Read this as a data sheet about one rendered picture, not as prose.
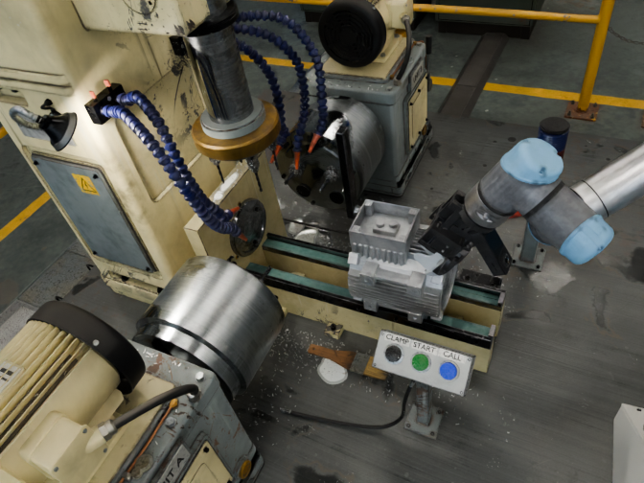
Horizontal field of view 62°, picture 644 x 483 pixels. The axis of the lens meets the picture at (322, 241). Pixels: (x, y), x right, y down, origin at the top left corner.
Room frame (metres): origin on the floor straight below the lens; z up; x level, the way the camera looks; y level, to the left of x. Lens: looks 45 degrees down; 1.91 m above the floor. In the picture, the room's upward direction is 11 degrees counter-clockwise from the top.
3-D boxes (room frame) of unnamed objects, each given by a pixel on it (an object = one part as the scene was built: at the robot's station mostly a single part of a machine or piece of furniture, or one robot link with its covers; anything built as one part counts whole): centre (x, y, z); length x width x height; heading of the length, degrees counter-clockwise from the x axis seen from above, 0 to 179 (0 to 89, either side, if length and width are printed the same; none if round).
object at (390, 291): (0.76, -0.17, 1.01); 0.20 x 0.19 x 0.19; 58
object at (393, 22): (1.44, -0.28, 1.16); 0.33 x 0.26 x 0.42; 147
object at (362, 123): (1.21, -0.09, 1.04); 0.41 x 0.25 x 0.25; 147
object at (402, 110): (1.43, -0.23, 0.99); 0.35 x 0.31 x 0.37; 147
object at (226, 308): (0.63, 0.29, 1.04); 0.37 x 0.25 x 0.25; 147
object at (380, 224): (0.78, -0.13, 1.11); 0.12 x 0.11 x 0.07; 58
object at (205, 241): (1.01, 0.22, 0.97); 0.30 x 0.11 x 0.34; 147
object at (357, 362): (0.69, -0.01, 0.80); 0.21 x 0.05 x 0.01; 59
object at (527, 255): (0.88, -0.52, 1.01); 0.08 x 0.08 x 0.42; 57
